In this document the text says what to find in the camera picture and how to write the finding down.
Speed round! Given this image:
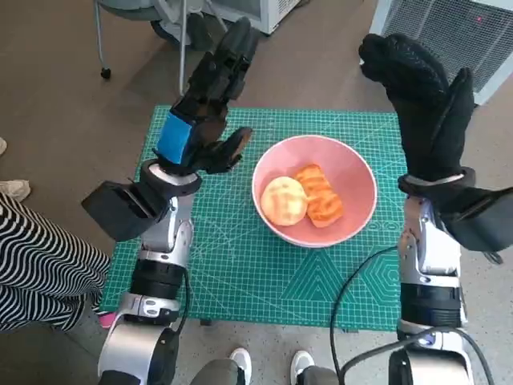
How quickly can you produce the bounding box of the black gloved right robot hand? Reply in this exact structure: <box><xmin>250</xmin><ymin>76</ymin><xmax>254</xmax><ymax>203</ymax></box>
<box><xmin>357</xmin><ymin>33</ymin><xmax>475</xmax><ymax>184</ymax></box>

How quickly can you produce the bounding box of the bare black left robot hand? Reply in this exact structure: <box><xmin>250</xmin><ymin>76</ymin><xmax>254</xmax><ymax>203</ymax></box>
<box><xmin>153</xmin><ymin>16</ymin><xmax>260</xmax><ymax>176</ymax></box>

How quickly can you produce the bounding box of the pink bowl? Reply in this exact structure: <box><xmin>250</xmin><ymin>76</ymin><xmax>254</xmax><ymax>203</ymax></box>
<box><xmin>251</xmin><ymin>135</ymin><xmax>378</xmax><ymax>249</ymax></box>

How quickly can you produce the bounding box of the round toy bread bun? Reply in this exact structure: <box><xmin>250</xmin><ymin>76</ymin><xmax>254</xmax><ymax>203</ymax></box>
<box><xmin>260</xmin><ymin>176</ymin><xmax>309</xmax><ymax>228</ymax></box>

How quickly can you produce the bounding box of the long toy bread loaf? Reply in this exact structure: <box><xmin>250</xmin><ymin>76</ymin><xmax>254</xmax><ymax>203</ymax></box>
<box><xmin>295</xmin><ymin>163</ymin><xmax>345</xmax><ymax>229</ymax></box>

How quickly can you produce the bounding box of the person on chair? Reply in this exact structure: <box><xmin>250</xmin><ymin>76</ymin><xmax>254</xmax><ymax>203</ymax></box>
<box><xmin>150</xmin><ymin>0</ymin><xmax>216</xmax><ymax>51</ymax></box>

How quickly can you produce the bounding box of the white unit with mesh grille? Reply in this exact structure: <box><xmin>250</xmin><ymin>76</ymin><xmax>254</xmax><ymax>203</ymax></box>
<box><xmin>368</xmin><ymin>0</ymin><xmax>513</xmax><ymax>107</ymax></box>

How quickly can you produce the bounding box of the white glass-front cabinet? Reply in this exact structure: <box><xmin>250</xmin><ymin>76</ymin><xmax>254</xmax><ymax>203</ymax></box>
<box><xmin>200</xmin><ymin>0</ymin><xmax>301</xmax><ymax>36</ymax></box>

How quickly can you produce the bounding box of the metal chair with casters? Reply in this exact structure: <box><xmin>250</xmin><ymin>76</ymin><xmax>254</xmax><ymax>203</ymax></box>
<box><xmin>94</xmin><ymin>0</ymin><xmax>232</xmax><ymax>97</ymax></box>

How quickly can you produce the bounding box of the green cutting mat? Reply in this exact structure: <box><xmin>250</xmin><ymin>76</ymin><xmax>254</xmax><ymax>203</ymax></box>
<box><xmin>98</xmin><ymin>104</ymin><xmax>406</xmax><ymax>333</ymax></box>

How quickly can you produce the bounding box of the person in striped clothing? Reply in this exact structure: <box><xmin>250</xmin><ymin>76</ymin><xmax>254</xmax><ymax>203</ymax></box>
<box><xmin>0</xmin><ymin>192</ymin><xmax>117</xmax><ymax>333</ymax></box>

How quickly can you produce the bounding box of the person with white shoes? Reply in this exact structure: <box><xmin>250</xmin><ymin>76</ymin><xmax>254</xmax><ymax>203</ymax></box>
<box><xmin>192</xmin><ymin>347</ymin><xmax>341</xmax><ymax>385</ymax></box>

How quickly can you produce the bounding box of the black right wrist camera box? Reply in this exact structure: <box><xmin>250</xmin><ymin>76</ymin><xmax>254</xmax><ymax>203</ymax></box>
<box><xmin>434</xmin><ymin>186</ymin><xmax>513</xmax><ymax>253</ymax></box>

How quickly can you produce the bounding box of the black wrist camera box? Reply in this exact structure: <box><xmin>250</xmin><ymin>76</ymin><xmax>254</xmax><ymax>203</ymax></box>
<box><xmin>434</xmin><ymin>186</ymin><xmax>513</xmax><ymax>253</ymax></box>
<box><xmin>81</xmin><ymin>180</ymin><xmax>169</xmax><ymax>242</ymax></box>

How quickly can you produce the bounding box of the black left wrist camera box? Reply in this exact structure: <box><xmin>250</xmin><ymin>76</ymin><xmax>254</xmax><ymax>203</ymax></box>
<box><xmin>81</xmin><ymin>180</ymin><xmax>169</xmax><ymax>242</ymax></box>

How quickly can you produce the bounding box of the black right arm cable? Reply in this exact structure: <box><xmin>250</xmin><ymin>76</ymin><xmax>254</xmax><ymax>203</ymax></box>
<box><xmin>329</xmin><ymin>246</ymin><xmax>480</xmax><ymax>385</ymax></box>

